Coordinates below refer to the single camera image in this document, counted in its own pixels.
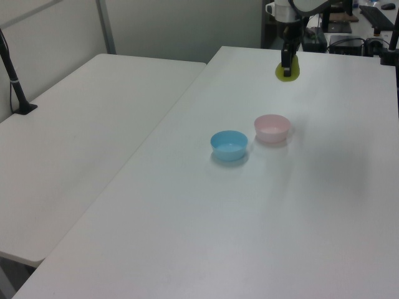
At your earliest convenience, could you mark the green and black box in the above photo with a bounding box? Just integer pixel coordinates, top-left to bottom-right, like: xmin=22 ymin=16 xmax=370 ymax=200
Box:
xmin=300 ymin=26 xmax=327 ymax=52

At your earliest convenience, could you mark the green pear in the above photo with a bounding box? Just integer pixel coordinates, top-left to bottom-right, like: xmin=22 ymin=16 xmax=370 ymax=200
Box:
xmin=275 ymin=57 xmax=301 ymax=84

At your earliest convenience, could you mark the black monitor stand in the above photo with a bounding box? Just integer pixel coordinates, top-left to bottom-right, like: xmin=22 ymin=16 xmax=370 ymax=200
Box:
xmin=320 ymin=6 xmax=353 ymax=34

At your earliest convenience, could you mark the white side table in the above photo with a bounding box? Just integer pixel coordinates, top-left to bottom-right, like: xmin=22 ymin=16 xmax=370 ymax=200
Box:
xmin=0 ymin=53 xmax=208 ymax=263

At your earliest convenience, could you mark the brown board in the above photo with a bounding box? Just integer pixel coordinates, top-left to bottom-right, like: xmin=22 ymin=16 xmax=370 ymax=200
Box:
xmin=329 ymin=12 xmax=360 ymax=23

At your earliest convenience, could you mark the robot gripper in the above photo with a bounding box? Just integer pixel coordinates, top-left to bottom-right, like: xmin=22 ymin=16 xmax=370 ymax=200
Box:
xmin=265 ymin=0 xmax=302 ymax=78

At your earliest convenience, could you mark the blue plastic bowl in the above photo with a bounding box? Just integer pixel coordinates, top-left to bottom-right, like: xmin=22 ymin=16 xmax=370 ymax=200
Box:
xmin=209 ymin=130 xmax=249 ymax=162

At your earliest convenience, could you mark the black electronics box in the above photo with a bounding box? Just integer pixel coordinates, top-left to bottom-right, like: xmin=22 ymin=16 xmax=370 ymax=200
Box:
xmin=327 ymin=34 xmax=366 ymax=55

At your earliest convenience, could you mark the black keyboard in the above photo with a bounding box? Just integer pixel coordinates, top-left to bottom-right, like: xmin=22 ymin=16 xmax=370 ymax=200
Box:
xmin=358 ymin=4 xmax=396 ymax=32

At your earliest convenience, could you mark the grey device with black knob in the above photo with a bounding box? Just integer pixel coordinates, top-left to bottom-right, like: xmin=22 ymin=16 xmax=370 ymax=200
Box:
xmin=363 ymin=27 xmax=385 ymax=57

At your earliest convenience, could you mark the grey metal partition post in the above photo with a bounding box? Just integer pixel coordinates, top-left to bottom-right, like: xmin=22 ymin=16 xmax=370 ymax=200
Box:
xmin=95 ymin=0 xmax=117 ymax=55

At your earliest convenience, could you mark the black camera stand pole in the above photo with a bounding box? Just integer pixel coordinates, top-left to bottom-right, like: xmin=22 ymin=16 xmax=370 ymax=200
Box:
xmin=0 ymin=27 xmax=39 ymax=116
xmin=379 ymin=21 xmax=399 ymax=67

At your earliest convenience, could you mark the pink plastic bowl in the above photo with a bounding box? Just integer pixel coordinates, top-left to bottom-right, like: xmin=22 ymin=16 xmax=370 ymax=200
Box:
xmin=253 ymin=113 xmax=292 ymax=144

